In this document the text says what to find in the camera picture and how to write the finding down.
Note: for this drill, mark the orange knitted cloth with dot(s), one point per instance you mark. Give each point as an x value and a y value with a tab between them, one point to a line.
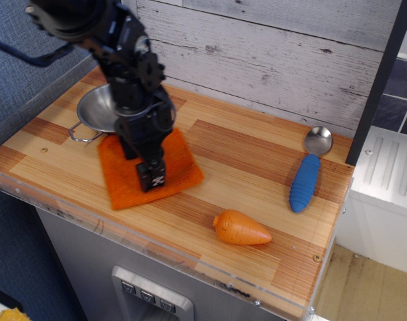
121	176

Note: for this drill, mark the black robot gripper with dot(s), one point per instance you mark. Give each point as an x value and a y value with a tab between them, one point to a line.
141	134

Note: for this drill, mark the clear acrylic table edge guard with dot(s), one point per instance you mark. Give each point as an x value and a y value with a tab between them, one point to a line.
280	277

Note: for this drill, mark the white ribbed side counter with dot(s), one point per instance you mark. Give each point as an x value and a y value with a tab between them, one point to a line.
374	218

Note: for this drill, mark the yellow object bottom left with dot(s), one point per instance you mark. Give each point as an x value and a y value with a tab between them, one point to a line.
13	315

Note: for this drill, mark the stainless steel bowl with handles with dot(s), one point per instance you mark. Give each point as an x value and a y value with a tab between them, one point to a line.
96	110

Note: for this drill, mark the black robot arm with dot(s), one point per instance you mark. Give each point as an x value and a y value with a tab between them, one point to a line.
120	45

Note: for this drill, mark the silver dispenser panel with buttons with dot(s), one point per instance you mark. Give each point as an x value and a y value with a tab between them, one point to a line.
142	299

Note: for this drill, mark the orange plastic carrot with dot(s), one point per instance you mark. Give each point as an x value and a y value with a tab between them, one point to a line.
234	227

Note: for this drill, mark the black right vertical post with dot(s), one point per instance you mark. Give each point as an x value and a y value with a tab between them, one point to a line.
389	57

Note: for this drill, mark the spoon with blue handle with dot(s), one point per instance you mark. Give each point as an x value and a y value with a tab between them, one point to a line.
317	142

